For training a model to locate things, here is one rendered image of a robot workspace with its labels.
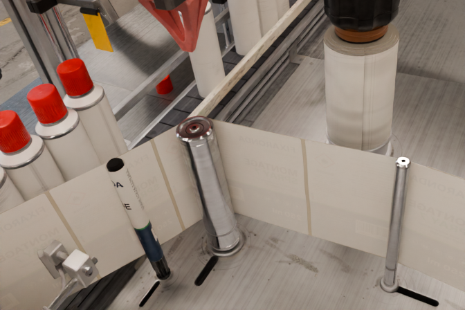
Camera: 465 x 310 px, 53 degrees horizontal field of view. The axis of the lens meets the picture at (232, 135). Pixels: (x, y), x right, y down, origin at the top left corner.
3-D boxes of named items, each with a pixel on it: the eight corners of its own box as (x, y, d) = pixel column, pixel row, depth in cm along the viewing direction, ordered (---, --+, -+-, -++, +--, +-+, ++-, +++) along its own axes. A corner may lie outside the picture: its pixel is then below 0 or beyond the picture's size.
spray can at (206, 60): (218, 104, 80) (192, -11, 66) (193, 97, 82) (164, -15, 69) (233, 86, 83) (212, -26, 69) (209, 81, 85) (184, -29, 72)
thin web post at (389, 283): (395, 296, 49) (412, 171, 37) (376, 288, 50) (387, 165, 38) (400, 281, 51) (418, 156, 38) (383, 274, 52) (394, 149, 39)
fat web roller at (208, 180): (232, 263, 56) (200, 147, 43) (200, 250, 58) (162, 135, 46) (250, 234, 58) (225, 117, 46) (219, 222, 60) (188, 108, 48)
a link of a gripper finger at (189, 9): (236, 34, 54) (222, -49, 48) (202, 66, 49) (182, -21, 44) (189, 27, 57) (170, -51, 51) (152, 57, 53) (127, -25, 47)
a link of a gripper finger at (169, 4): (225, 43, 52) (210, -40, 46) (189, 78, 48) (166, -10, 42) (177, 36, 56) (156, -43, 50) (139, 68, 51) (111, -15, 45)
